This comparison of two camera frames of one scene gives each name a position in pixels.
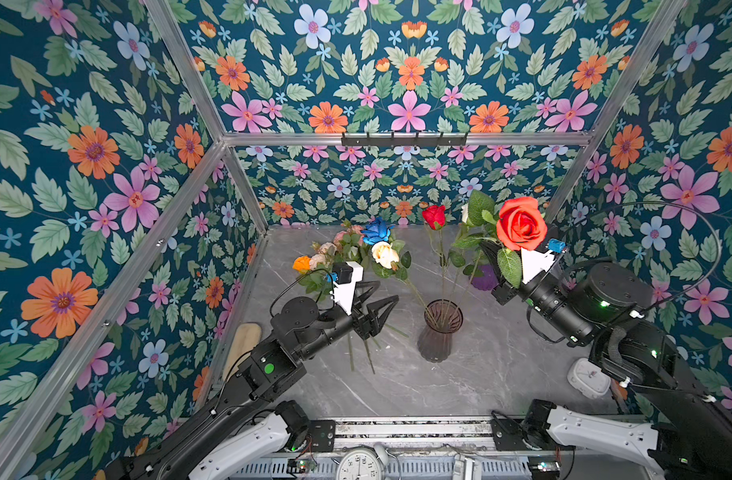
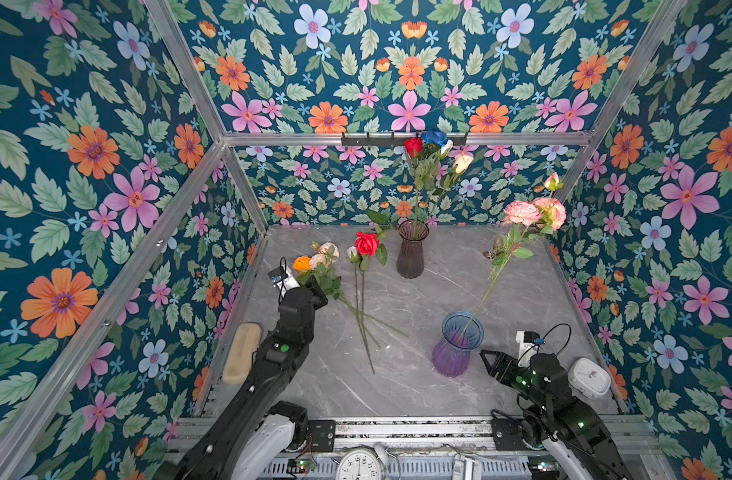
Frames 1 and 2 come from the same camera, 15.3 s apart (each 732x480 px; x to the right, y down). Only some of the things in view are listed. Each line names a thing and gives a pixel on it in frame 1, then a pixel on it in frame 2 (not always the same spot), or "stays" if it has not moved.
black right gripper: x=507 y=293 → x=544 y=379
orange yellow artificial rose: x=302 y=264 stays
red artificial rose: x=435 y=216 → x=414 y=145
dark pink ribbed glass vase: x=442 y=317 → x=410 y=257
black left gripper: x=362 y=324 → x=314 y=295
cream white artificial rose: x=391 y=260 → x=462 y=162
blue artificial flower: x=377 y=232 → x=434 y=137
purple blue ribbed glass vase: x=488 y=281 → x=462 y=331
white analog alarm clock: x=363 y=463 stays
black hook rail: x=404 y=141 stays
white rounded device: x=587 y=378 stays
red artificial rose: x=520 y=224 → x=367 y=244
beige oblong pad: x=244 y=339 stays
